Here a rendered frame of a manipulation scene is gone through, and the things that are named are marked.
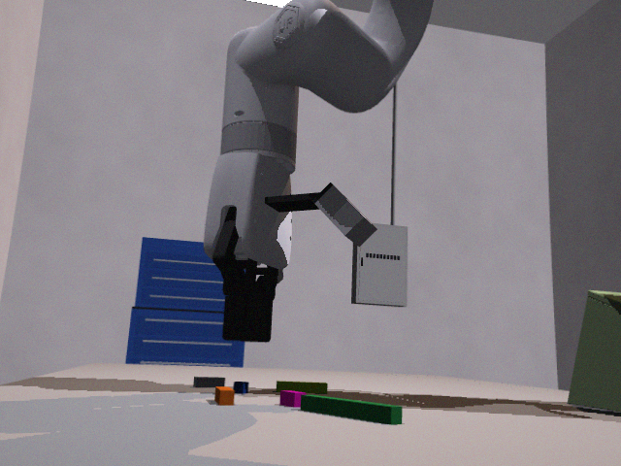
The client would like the magenta block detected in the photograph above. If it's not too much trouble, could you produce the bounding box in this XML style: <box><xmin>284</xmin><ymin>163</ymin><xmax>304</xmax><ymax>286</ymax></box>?
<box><xmin>279</xmin><ymin>390</ymin><xmax>307</xmax><ymax>408</ymax></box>

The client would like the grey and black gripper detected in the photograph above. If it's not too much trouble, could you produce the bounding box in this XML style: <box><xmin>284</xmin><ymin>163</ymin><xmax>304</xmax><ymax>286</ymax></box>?
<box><xmin>204</xmin><ymin>150</ymin><xmax>296</xmax><ymax>343</ymax></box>

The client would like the lime green rod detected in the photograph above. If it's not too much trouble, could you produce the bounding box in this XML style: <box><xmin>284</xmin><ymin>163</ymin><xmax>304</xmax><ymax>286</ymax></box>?
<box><xmin>277</xmin><ymin>381</ymin><xmax>328</xmax><ymax>394</ymax></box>

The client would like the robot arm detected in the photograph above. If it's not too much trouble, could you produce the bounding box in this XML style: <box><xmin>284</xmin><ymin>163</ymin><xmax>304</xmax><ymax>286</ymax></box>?
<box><xmin>220</xmin><ymin>0</ymin><xmax>434</xmax><ymax>247</ymax></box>

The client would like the orange block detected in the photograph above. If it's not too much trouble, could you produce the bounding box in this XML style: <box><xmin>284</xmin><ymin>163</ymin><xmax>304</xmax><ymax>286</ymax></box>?
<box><xmin>214</xmin><ymin>386</ymin><xmax>235</xmax><ymax>406</ymax></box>

